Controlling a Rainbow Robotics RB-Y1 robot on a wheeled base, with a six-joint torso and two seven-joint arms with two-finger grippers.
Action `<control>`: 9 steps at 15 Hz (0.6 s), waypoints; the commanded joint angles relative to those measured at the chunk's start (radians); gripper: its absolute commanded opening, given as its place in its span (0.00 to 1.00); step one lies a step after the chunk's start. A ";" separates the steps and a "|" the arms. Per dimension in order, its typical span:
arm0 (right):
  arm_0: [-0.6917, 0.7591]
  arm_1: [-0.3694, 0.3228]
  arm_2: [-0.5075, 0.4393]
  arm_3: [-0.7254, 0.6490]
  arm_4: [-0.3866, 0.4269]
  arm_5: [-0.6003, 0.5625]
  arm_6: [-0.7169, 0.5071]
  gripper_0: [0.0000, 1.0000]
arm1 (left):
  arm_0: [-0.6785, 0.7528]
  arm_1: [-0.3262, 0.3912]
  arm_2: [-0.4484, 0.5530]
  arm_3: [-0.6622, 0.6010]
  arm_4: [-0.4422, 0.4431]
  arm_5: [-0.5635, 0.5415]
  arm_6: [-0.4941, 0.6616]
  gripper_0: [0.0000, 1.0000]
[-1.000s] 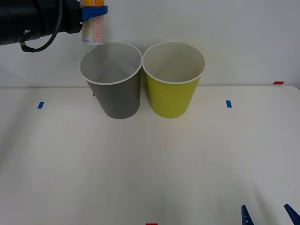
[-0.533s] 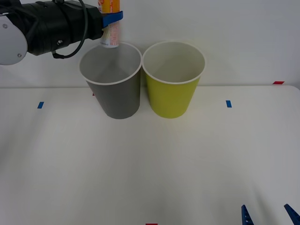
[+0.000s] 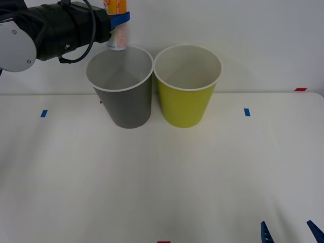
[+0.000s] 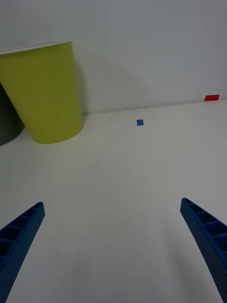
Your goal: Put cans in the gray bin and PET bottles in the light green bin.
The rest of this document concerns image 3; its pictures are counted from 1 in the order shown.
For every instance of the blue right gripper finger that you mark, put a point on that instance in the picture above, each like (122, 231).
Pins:
(317, 231)
(266, 234)

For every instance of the yellow-green plastic waste bin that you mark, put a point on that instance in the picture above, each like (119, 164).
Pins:
(184, 106)

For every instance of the orange and white drink can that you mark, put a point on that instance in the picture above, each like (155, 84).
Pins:
(119, 38)

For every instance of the silver and black left arm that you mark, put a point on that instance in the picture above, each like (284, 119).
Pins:
(17, 45)

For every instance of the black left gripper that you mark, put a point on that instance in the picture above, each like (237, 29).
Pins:
(100, 27)

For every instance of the grey plastic waste bin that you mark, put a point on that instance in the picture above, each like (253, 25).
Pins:
(126, 108)

